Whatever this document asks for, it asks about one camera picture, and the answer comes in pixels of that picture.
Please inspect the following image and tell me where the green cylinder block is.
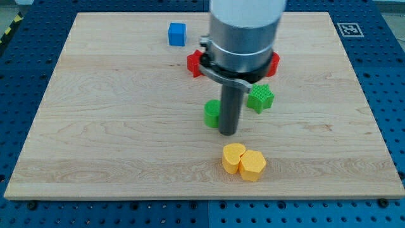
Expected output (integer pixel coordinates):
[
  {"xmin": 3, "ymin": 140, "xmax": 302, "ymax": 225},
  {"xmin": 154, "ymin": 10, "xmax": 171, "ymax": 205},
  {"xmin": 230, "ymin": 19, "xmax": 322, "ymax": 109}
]
[{"xmin": 204, "ymin": 99, "xmax": 220, "ymax": 128}]

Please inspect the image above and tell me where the blue cube block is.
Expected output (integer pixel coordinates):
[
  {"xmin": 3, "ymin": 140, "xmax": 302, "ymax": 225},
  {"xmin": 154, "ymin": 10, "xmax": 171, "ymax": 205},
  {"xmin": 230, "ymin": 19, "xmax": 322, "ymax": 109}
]
[{"xmin": 168, "ymin": 23, "xmax": 187, "ymax": 46}]

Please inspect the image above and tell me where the yellow hexagon block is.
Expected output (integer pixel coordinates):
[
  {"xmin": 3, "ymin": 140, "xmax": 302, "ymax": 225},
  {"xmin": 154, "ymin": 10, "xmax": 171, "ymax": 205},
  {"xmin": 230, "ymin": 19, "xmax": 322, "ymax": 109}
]
[{"xmin": 239, "ymin": 149, "xmax": 267, "ymax": 182}]

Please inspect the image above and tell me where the red round block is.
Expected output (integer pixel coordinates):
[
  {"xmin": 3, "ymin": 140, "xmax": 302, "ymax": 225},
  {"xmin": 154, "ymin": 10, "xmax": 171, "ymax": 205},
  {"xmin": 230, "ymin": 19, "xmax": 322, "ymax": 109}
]
[{"xmin": 266, "ymin": 52, "xmax": 280, "ymax": 77}]

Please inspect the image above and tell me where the green star block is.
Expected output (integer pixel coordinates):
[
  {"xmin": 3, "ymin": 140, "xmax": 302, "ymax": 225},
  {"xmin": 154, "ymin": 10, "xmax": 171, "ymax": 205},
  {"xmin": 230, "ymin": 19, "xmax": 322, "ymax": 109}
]
[{"xmin": 247, "ymin": 84, "xmax": 275, "ymax": 114}]

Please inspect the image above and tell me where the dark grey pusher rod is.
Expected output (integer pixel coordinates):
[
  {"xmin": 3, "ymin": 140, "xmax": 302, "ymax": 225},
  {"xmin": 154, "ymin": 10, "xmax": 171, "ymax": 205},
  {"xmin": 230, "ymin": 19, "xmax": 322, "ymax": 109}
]
[{"xmin": 218, "ymin": 85, "xmax": 244, "ymax": 136}]

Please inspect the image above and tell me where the light wooden board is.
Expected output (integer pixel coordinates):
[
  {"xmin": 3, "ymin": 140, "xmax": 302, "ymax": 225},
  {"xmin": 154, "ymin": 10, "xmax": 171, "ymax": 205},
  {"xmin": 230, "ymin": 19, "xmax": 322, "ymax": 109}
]
[{"xmin": 4, "ymin": 12, "xmax": 404, "ymax": 201}]

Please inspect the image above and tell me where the red star block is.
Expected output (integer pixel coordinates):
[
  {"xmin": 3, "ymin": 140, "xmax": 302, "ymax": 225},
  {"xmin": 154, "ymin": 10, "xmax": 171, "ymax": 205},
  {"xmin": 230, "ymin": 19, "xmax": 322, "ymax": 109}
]
[{"xmin": 187, "ymin": 49, "xmax": 203, "ymax": 77}]

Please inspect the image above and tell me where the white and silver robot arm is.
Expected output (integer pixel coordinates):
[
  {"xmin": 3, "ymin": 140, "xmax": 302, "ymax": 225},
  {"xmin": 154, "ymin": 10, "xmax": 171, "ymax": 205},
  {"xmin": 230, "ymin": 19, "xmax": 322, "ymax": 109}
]
[{"xmin": 199, "ymin": 0, "xmax": 287, "ymax": 94}]

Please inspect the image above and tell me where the black yellow hazard tape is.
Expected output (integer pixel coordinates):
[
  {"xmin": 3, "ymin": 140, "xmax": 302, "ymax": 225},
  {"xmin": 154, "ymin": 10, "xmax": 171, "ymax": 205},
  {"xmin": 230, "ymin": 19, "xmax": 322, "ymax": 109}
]
[{"xmin": 1, "ymin": 11, "xmax": 24, "ymax": 46}]

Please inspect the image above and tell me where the white fiducial marker tag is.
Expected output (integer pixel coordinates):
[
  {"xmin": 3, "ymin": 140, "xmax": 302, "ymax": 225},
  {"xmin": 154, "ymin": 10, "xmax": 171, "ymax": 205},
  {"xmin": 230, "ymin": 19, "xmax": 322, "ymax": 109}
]
[{"xmin": 337, "ymin": 22, "xmax": 364, "ymax": 37}]

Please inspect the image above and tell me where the yellow heart block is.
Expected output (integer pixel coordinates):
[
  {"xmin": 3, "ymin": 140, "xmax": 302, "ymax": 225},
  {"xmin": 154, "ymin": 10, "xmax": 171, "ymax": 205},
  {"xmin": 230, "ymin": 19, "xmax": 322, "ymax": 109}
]
[{"xmin": 221, "ymin": 143, "xmax": 246, "ymax": 174}]

